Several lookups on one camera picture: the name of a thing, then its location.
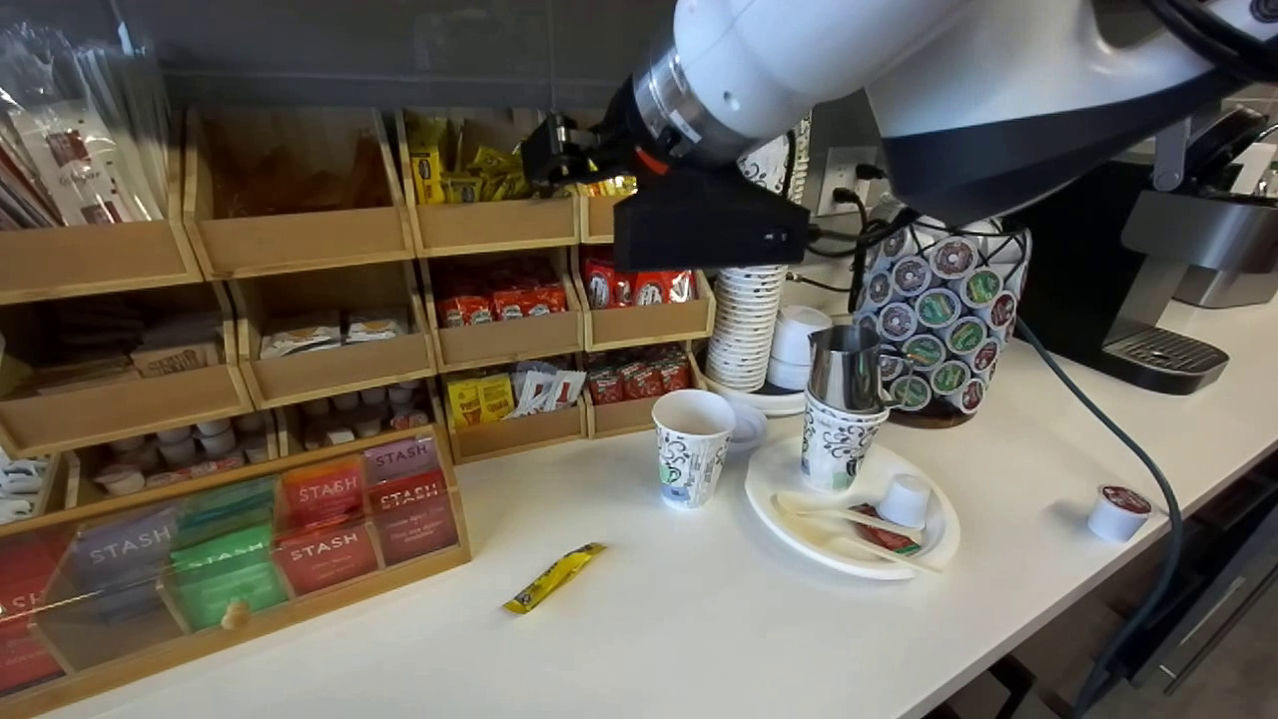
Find small white saucer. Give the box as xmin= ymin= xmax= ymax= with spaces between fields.
xmin=702 ymin=374 xmax=812 ymax=420

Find patterned coffee pod holder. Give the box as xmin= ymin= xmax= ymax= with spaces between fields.
xmin=849 ymin=211 xmax=1032 ymax=429

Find grey tea packets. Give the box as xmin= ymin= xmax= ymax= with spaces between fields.
xmin=63 ymin=506 xmax=182 ymax=617

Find wooden tray organizer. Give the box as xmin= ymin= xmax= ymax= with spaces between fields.
xmin=0 ymin=105 xmax=724 ymax=536

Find clear plastic stirrer bag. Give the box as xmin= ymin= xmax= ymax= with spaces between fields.
xmin=0 ymin=15 xmax=175 ymax=232

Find brown pods pile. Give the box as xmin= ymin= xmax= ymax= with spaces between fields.
xmin=290 ymin=384 xmax=429 ymax=452

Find coffee pod red top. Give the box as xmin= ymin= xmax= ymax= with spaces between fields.
xmin=1080 ymin=481 xmax=1152 ymax=546

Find black coffee machine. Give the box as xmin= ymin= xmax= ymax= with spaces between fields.
xmin=1003 ymin=105 xmax=1278 ymax=396

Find green tea packets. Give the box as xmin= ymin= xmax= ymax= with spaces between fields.
xmin=165 ymin=481 xmax=290 ymax=633

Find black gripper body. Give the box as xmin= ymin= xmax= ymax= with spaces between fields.
xmin=579 ymin=79 xmax=676 ymax=188

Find brown cardboard box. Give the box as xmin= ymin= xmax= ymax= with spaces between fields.
xmin=126 ymin=316 xmax=227 ymax=381

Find yellow sachet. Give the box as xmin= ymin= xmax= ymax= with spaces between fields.
xmin=499 ymin=538 xmax=612 ymax=619

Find white wall outlet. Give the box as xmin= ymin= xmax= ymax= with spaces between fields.
xmin=812 ymin=133 xmax=889 ymax=223

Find small red packets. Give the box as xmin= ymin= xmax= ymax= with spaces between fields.
xmin=581 ymin=352 xmax=693 ymax=406

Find large red snack packets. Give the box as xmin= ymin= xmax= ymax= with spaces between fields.
xmin=579 ymin=251 xmax=700 ymax=313

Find brown sugar packets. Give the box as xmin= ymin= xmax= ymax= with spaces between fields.
xmin=203 ymin=124 xmax=396 ymax=223

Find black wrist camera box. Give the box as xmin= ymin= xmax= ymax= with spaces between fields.
xmin=612 ymin=160 xmax=818 ymax=277

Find creamer cups pile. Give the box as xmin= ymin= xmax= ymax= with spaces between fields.
xmin=85 ymin=412 xmax=274 ymax=498

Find black power cable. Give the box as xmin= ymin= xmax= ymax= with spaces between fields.
xmin=793 ymin=165 xmax=1188 ymax=714

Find yellow tea packets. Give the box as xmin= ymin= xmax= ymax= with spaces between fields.
xmin=443 ymin=370 xmax=520 ymax=430

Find wooden tea box clear lid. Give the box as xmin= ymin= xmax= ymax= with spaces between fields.
xmin=0 ymin=422 xmax=473 ymax=719

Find white red packets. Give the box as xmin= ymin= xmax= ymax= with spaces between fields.
xmin=512 ymin=361 xmax=592 ymax=417

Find red sachet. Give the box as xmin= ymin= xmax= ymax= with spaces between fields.
xmin=849 ymin=516 xmax=926 ymax=555

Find stack of printed paper cups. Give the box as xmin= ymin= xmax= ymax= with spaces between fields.
xmin=702 ymin=124 xmax=816 ymax=396

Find white stirrers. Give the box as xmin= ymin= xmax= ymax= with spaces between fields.
xmin=769 ymin=486 xmax=921 ymax=571

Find white creamer cup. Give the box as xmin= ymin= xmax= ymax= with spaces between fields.
xmin=874 ymin=470 xmax=939 ymax=533

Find stack of white lids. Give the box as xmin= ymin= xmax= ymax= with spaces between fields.
xmin=766 ymin=304 xmax=841 ymax=396

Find dark red tea packets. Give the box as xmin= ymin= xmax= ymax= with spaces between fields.
xmin=0 ymin=533 xmax=75 ymax=695

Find printed paper cup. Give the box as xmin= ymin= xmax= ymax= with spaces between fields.
xmin=793 ymin=390 xmax=894 ymax=497
xmin=645 ymin=386 xmax=740 ymax=510

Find maroon tea packets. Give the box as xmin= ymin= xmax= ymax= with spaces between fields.
xmin=359 ymin=436 xmax=463 ymax=567

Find metal milk pitcher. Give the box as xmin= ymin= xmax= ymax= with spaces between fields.
xmin=801 ymin=318 xmax=910 ymax=417

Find orange tea packets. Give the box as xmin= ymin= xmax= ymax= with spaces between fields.
xmin=274 ymin=457 xmax=370 ymax=533

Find pile of yellow sachets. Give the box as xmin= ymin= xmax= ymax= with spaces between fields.
xmin=401 ymin=116 xmax=535 ymax=208

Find dark cabinet drawer front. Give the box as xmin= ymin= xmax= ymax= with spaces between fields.
xmin=931 ymin=452 xmax=1278 ymax=719

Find white sachets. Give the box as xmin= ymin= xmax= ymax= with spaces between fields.
xmin=254 ymin=313 xmax=411 ymax=365

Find white plate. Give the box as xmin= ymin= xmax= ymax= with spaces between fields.
xmin=740 ymin=436 xmax=965 ymax=582

